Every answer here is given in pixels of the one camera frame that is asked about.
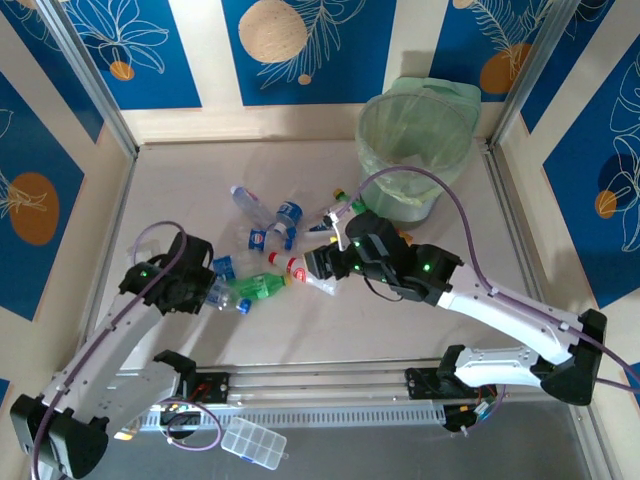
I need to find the red label bottle red cap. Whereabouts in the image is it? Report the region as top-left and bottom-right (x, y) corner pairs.
(267, 251), (340, 297)

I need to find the Pocari label bottle white cap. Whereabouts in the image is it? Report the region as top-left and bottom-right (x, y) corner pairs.
(212, 252), (259, 282)

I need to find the soda water bottle blue cap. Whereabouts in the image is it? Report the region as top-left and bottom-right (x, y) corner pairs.
(203, 282), (254, 316)

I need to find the blue label bottle white cap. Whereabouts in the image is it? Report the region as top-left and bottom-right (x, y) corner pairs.
(272, 184), (311, 236)

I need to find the green Sprite bottle yellow cap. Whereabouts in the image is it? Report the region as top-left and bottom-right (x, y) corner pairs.
(333, 188), (370, 215)
(225, 272), (294, 302)

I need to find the Pepsi label bottle blue cap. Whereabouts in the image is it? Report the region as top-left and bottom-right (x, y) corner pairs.
(247, 226), (297, 255)

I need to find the clear bottle red purple print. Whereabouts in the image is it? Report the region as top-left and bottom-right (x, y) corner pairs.
(228, 184), (275, 227)

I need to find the green mesh trash bin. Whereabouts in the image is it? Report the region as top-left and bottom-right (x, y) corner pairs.
(355, 75), (484, 206)

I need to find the clear plastic box yellow label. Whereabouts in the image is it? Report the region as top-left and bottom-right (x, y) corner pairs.
(294, 230), (336, 256)

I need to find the clear plastic organiser box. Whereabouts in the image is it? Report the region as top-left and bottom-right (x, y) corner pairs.
(219, 417), (290, 471)

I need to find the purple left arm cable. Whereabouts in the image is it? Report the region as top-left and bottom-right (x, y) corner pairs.
(29, 221), (190, 479)

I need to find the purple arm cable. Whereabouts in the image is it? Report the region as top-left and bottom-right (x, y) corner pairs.
(29, 221), (190, 479)
(332, 166), (640, 396)

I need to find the aluminium side rail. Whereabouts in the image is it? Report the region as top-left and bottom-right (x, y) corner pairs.
(482, 144), (566, 361)
(74, 149), (139, 371)

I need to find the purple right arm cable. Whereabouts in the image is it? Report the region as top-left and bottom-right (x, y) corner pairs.
(332, 166), (640, 396)

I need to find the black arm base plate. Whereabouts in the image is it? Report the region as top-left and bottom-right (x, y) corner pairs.
(192, 372), (232, 403)
(403, 366), (444, 401)

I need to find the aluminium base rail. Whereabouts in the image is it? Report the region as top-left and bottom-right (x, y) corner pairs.
(49, 357), (589, 404)

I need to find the grey slotted cable duct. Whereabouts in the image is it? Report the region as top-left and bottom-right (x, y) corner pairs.
(142, 403), (447, 432)

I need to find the purple looped cable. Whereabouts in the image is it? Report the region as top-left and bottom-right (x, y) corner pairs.
(164, 399), (225, 454)

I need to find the aluminium frame post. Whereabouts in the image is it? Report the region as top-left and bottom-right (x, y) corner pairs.
(34, 0), (140, 159)
(489, 0), (576, 149)

